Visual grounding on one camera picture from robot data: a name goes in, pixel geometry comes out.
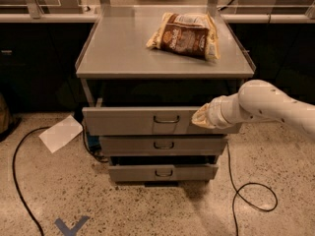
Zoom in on blue tape floor mark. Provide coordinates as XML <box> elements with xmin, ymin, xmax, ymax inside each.
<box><xmin>53</xmin><ymin>214</ymin><xmax>91</xmax><ymax>236</ymax></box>

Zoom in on white paper sheet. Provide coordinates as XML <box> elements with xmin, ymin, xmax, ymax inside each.
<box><xmin>39</xmin><ymin>115</ymin><xmax>83</xmax><ymax>153</ymax></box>

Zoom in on black cable on left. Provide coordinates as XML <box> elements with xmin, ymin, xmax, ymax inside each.
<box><xmin>11</xmin><ymin>125</ymin><xmax>50</xmax><ymax>236</ymax></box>

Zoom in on grey counter rail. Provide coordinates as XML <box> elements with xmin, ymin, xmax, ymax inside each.
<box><xmin>0</xmin><ymin>5</ymin><xmax>315</xmax><ymax>24</ymax></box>

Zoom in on black top drawer handle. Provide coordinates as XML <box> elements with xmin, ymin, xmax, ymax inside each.
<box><xmin>154</xmin><ymin>115</ymin><xmax>180</xmax><ymax>124</ymax></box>

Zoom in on grey middle drawer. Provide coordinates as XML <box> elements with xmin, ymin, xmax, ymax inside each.
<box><xmin>99</xmin><ymin>135</ymin><xmax>227</xmax><ymax>156</ymax></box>

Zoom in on grey bottom drawer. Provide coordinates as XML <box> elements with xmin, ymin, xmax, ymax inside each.
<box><xmin>108</xmin><ymin>163</ymin><xmax>219</xmax><ymax>182</ymax></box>

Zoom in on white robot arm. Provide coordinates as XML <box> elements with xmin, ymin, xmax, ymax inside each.
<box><xmin>191</xmin><ymin>80</ymin><xmax>315</xmax><ymax>141</ymax></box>

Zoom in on brown yellow snack bag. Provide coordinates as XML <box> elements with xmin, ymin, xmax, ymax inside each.
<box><xmin>146</xmin><ymin>12</ymin><xmax>220</xmax><ymax>60</ymax></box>

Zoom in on black cable on right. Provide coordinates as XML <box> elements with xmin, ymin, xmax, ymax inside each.
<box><xmin>225</xmin><ymin>143</ymin><xmax>280</xmax><ymax>236</ymax></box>

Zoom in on grey drawer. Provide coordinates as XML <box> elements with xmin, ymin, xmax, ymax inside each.
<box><xmin>83</xmin><ymin>106</ymin><xmax>241</xmax><ymax>136</ymax></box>
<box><xmin>99</xmin><ymin>135</ymin><xmax>227</xmax><ymax>156</ymax></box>
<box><xmin>108</xmin><ymin>163</ymin><xmax>219</xmax><ymax>182</ymax></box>

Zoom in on grey top drawer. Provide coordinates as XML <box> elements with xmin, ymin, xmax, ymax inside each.
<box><xmin>83</xmin><ymin>106</ymin><xmax>241</xmax><ymax>136</ymax></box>

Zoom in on black cable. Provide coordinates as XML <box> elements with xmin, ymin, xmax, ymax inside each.
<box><xmin>225</xmin><ymin>143</ymin><xmax>280</xmax><ymax>236</ymax></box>
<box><xmin>11</xmin><ymin>125</ymin><xmax>50</xmax><ymax>236</ymax></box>

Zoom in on grey metal drawer cabinet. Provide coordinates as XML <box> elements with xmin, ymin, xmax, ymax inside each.
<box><xmin>74</xmin><ymin>4</ymin><xmax>257</xmax><ymax>185</ymax></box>

